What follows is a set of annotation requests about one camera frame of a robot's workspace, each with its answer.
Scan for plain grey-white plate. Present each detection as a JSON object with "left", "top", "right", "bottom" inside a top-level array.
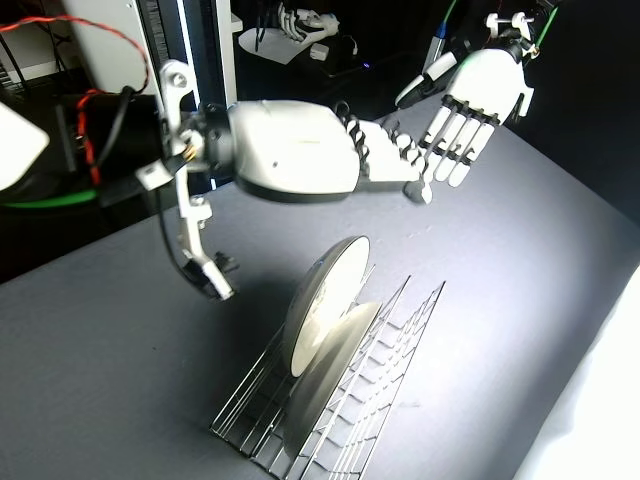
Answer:
[{"left": 282, "top": 301, "right": 384, "bottom": 459}]

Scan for black device with blue light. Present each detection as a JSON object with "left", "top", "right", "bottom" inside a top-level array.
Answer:
[{"left": 319, "top": 34, "right": 376, "bottom": 79}]

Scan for spare white robot hand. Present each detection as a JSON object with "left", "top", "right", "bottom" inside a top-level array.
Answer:
[{"left": 272, "top": 0, "right": 341, "bottom": 44}]

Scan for silver USB adapter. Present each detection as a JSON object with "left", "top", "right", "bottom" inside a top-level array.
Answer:
[{"left": 422, "top": 19, "right": 449, "bottom": 79}]

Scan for green cable on right arm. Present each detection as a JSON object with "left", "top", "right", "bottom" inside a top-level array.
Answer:
[{"left": 0, "top": 187, "right": 101, "bottom": 209}]

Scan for metal wire dish rack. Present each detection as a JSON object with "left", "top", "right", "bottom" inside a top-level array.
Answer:
[{"left": 209, "top": 262, "right": 447, "bottom": 480}]

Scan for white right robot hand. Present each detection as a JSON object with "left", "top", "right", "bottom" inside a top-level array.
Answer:
[{"left": 199, "top": 99, "right": 434, "bottom": 205}]

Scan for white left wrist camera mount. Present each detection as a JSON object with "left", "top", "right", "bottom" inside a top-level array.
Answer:
[{"left": 484, "top": 12, "right": 541, "bottom": 61}]

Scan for green cable on arm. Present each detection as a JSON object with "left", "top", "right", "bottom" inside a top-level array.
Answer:
[
  {"left": 442, "top": 0, "right": 559, "bottom": 49},
  {"left": 0, "top": 187, "right": 101, "bottom": 209}
]

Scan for black-rimmed printed white plate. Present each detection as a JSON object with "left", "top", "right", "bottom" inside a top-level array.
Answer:
[{"left": 279, "top": 235, "right": 372, "bottom": 379}]

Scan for green cable on left arm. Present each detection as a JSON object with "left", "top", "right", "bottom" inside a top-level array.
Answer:
[{"left": 442, "top": 0, "right": 559, "bottom": 49}]

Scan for white and black robot column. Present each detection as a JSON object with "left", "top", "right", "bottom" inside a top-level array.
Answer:
[{"left": 59, "top": 0, "right": 241, "bottom": 191}]

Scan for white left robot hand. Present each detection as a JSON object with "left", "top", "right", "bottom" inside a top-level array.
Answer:
[{"left": 394, "top": 47, "right": 534, "bottom": 189}]

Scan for red and black twisted wire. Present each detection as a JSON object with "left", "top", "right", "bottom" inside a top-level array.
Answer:
[{"left": 0, "top": 14, "right": 151, "bottom": 184}]

